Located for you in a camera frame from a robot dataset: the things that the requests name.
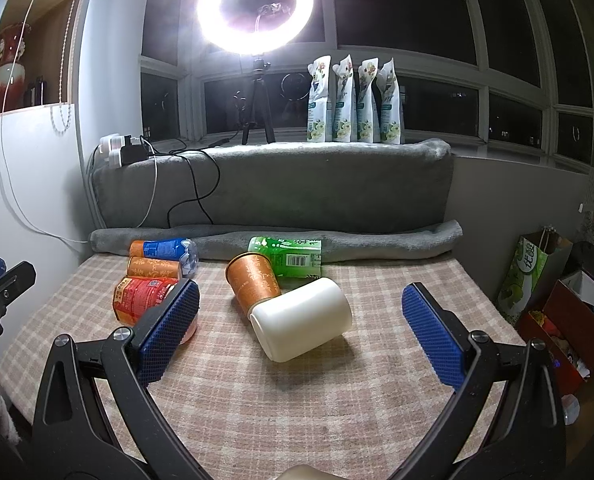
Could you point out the grey backrest cushion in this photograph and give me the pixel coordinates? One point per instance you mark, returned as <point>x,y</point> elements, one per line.
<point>345,187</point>

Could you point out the white power strip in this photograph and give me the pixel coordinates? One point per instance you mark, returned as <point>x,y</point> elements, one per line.
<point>108,148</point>

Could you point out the green paper bag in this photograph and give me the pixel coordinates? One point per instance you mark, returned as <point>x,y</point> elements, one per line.
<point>538,262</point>

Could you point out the black tripod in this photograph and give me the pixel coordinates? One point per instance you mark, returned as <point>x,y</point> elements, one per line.
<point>256,103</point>

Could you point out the red instant noodle cup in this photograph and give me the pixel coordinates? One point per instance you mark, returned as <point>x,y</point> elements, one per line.
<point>133,296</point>

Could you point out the black power adapter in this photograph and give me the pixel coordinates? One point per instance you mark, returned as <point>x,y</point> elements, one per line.
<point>133,150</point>

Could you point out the red white vase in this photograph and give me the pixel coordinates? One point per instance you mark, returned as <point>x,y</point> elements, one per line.
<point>12,72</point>

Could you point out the green drink can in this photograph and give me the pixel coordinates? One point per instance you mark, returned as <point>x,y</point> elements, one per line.
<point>290,258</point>

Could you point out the plaid pink bed cover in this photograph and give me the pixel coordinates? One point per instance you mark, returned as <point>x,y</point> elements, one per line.
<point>356,406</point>

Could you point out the wooden wall shelf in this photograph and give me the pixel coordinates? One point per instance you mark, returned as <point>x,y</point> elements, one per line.
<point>48,58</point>

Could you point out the red cardboard box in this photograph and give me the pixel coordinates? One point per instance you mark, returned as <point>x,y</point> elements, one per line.
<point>566,325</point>

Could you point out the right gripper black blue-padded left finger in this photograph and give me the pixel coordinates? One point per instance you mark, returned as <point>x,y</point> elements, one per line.
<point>94,417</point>

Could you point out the ring light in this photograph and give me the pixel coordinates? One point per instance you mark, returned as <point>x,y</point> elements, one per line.
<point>251,27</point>

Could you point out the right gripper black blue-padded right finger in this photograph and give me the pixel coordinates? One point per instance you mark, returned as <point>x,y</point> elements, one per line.
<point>504,419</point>

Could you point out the orange patterned paper cup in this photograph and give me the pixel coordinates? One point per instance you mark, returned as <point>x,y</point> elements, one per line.
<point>141,267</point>

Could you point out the blue orange plastic bottle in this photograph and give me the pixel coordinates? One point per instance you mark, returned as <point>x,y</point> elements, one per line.
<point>183,250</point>

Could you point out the white plastic cup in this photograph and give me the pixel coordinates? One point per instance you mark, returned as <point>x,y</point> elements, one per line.
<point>301,320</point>

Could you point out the grey rolled blanket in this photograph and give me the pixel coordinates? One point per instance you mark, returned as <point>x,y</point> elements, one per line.
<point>224,242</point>

